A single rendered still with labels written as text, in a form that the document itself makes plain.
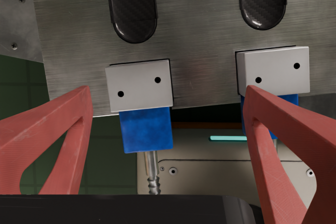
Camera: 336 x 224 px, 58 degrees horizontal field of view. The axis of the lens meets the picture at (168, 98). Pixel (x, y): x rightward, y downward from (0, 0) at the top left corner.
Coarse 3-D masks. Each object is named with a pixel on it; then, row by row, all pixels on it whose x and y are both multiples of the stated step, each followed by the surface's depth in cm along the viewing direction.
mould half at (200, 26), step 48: (48, 0) 25; (96, 0) 25; (192, 0) 25; (288, 0) 25; (48, 48) 26; (96, 48) 26; (144, 48) 26; (192, 48) 26; (240, 48) 26; (96, 96) 27; (192, 96) 27; (240, 96) 27
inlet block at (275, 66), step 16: (272, 48) 26; (288, 48) 23; (304, 48) 23; (240, 64) 25; (256, 64) 23; (272, 64) 23; (288, 64) 23; (304, 64) 23; (240, 80) 25; (256, 80) 25; (272, 80) 24; (288, 80) 24; (304, 80) 24; (288, 96) 25
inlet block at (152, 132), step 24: (120, 72) 24; (144, 72) 24; (168, 72) 24; (120, 96) 24; (144, 96) 24; (168, 96) 24; (120, 120) 26; (144, 120) 25; (168, 120) 26; (144, 144) 26; (168, 144) 26
